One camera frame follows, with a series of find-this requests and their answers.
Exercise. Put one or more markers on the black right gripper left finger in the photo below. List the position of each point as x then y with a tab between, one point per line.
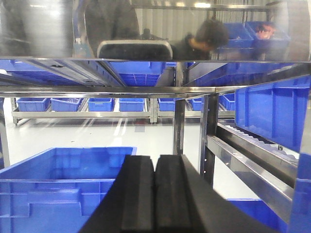
128	206

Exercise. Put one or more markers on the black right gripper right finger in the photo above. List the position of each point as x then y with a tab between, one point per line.
186	203

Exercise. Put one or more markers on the stainless steel shelf rack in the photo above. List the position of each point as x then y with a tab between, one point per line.
270	174

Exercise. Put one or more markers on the blue bin on right shelf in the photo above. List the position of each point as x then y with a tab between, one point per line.
275	111

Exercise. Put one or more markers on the blue bin under top shelf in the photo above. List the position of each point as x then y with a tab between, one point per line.
139	73

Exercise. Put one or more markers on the large blue crate lower left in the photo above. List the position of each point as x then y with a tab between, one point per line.
58	189

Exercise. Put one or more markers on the person in dark clothes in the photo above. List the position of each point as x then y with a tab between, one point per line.
211	35

